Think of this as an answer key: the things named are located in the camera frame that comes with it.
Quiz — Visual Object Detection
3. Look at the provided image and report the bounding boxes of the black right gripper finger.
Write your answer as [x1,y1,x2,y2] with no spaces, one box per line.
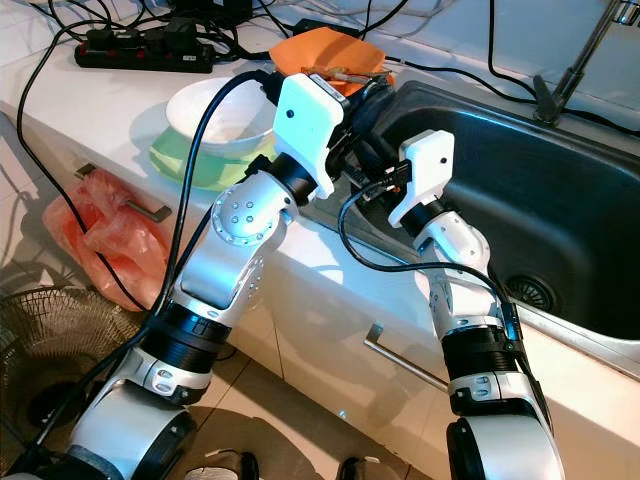
[370,78,398,143]
[347,85,373,151]

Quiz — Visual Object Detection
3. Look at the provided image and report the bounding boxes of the white kitchen cabinet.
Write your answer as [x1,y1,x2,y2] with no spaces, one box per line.
[0,110,640,480]

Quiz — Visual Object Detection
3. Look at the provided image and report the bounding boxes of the brown wooden chopstick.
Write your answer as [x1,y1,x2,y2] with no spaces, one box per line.
[310,63,386,81]

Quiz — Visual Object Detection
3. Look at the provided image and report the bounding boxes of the orange bowl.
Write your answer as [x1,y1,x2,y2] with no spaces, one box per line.
[268,27,396,98]

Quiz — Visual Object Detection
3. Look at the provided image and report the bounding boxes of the small black power adapter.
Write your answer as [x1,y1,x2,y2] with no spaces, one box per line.
[290,18,336,36]

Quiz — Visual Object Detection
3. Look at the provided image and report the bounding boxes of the large black power adapter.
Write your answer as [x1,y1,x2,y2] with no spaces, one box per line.
[168,0,246,23]

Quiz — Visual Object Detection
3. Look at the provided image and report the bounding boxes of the green plate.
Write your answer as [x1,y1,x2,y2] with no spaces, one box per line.
[148,118,296,193]

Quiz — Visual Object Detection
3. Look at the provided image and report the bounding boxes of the black power strip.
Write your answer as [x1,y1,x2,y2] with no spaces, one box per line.
[73,38,214,73]

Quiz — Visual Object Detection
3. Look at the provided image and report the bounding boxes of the dark metal faucet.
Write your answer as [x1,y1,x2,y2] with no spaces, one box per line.
[532,0,640,126]

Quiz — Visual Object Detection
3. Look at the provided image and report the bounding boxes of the stainless steel sink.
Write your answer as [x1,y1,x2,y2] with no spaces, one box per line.
[300,80,640,351]

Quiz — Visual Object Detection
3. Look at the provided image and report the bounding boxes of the red plastic bag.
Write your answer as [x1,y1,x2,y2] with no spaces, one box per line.
[42,168,166,311]

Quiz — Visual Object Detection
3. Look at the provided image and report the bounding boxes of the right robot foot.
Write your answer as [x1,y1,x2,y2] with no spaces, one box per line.
[335,455,406,480]

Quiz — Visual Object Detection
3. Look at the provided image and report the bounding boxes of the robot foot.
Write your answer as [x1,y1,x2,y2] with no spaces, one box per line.
[335,455,406,480]
[190,450,256,480]

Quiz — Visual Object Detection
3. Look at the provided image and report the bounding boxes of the metal floor fan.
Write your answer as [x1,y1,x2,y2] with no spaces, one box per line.
[0,285,161,451]

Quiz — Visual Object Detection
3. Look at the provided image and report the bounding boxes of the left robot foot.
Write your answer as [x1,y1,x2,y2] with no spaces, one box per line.
[190,450,256,480]

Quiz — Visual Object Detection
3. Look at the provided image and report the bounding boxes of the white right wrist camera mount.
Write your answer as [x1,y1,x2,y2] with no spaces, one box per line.
[388,130,457,229]

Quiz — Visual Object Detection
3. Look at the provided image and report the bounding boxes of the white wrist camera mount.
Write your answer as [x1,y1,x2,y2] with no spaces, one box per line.
[388,130,457,229]
[272,72,354,199]

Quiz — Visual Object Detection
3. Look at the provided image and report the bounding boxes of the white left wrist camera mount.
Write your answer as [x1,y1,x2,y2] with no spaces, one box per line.
[272,72,354,199]

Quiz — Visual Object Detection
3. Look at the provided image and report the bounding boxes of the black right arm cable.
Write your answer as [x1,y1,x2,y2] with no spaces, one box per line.
[338,178,531,351]

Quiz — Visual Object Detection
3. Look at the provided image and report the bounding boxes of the metal cabinet handle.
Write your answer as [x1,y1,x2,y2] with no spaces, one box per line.
[365,322,451,393]
[75,163,171,223]

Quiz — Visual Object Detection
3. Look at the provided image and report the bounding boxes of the black power strip cord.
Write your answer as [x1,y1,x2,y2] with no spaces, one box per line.
[15,40,151,313]

